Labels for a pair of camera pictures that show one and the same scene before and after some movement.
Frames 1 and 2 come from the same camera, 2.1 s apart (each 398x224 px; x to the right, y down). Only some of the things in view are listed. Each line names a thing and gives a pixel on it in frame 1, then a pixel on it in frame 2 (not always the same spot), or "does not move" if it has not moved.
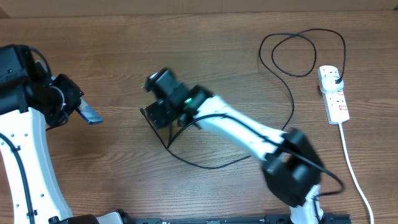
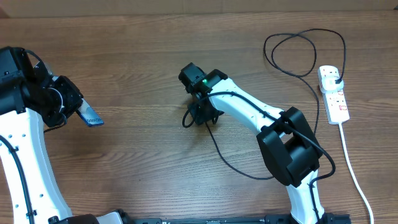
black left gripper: [75, 93] does not move
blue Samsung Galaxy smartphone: [88, 113] does not move
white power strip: [335, 103] does not move
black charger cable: [293, 33] to [266, 177]
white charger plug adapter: [328, 84] does not move
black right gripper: [157, 112] to [199, 117]
